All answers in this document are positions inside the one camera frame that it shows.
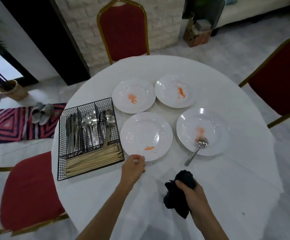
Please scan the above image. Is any person's right hand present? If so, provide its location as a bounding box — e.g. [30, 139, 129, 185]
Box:
[175, 179, 212, 223]

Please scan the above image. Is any person's left hand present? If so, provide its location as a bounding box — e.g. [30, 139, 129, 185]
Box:
[121, 154, 146, 188]

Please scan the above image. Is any black cleaning cloth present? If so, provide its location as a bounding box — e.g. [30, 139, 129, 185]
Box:
[163, 170, 197, 220]

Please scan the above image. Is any white plate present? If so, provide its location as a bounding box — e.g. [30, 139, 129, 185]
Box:
[120, 112, 173, 162]
[112, 78, 156, 114]
[154, 74, 197, 109]
[176, 107, 230, 157]

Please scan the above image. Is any bundle of wooden chopsticks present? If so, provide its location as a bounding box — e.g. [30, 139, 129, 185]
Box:
[64, 144, 124, 177]

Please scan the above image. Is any person's left forearm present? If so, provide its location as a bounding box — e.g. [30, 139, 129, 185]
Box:
[76, 182, 135, 240]

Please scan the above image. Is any white round tablecloth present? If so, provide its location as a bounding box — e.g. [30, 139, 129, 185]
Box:
[51, 55, 284, 240]

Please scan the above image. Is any grey slipper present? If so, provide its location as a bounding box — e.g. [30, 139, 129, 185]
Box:
[39, 103, 54, 126]
[31, 102, 44, 124]

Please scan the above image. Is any red gold banquet chair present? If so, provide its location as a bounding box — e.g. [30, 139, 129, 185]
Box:
[239, 34, 290, 129]
[96, 0, 150, 65]
[0, 151, 70, 238]

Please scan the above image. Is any pink striped rug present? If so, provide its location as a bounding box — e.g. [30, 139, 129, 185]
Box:
[0, 103, 67, 145]

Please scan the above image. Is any tall palm in woven pot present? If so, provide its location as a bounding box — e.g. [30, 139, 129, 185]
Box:
[0, 11, 28, 102]

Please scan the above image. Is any orange brown crate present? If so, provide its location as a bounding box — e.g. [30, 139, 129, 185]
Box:
[187, 29, 212, 48]

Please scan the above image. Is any black framed glass door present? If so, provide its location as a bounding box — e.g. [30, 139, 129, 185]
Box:
[0, 45, 39, 88]

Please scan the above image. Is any small grey box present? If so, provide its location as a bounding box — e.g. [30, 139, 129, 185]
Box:
[194, 20, 212, 32]

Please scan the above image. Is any potted palm in white pot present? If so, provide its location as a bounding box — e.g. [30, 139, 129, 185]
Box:
[182, 0, 215, 20]

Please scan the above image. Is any cream sofa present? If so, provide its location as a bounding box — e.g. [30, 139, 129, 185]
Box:
[216, 0, 290, 30]

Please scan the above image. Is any black wire cutlery basket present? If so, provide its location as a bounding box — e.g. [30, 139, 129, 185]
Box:
[57, 97, 125, 182]

